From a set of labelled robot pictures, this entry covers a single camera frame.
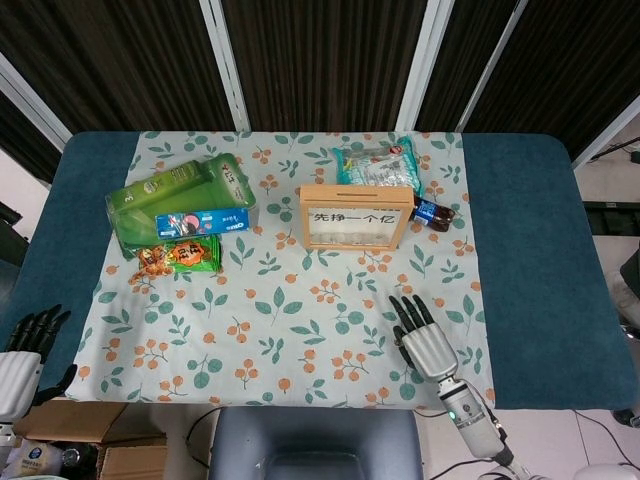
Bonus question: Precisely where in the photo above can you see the long green snack box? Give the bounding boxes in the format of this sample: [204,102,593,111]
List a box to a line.
[104,158,214,249]

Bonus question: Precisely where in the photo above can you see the green nut snack bag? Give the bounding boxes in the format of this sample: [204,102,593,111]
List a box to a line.
[128,233,224,286]

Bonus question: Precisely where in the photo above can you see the left five-finger robot hand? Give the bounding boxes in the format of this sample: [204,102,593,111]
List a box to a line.
[0,303,79,420]

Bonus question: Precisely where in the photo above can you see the right five-finger robot hand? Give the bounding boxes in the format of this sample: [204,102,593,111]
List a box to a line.
[388,293,460,385]

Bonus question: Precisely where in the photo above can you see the open cardboard box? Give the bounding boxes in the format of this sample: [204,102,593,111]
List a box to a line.
[9,399,169,480]

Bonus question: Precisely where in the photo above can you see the teal candy bag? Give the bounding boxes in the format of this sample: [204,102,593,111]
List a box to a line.
[332,134,426,199]

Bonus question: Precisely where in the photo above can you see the white bottle blue round label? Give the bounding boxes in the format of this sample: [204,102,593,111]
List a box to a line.
[14,443,54,476]

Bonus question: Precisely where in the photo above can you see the floral leaf print tablecloth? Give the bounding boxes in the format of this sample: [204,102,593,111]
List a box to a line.
[64,130,497,409]

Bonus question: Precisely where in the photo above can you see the teal table cover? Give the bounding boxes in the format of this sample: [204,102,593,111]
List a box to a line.
[9,130,632,411]

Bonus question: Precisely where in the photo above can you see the dark grey padded chair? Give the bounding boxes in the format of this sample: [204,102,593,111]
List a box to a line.
[209,407,424,480]

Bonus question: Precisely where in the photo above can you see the blue Oreo cookie box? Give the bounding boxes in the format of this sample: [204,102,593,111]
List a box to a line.
[154,207,251,240]

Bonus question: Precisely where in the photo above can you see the black cable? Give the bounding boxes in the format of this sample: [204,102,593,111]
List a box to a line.
[424,452,516,480]

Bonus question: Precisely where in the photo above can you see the cola bottle blue label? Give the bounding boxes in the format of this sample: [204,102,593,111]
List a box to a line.
[410,196,459,234]

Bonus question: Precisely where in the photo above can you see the green pack white characters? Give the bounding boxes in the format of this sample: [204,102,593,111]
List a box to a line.
[202,152,259,211]

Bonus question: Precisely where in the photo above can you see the wooden framed box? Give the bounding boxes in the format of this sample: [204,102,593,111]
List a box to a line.
[298,183,417,251]

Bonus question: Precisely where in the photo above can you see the dark slatted partition screen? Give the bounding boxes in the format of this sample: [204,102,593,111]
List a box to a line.
[0,0,640,169]

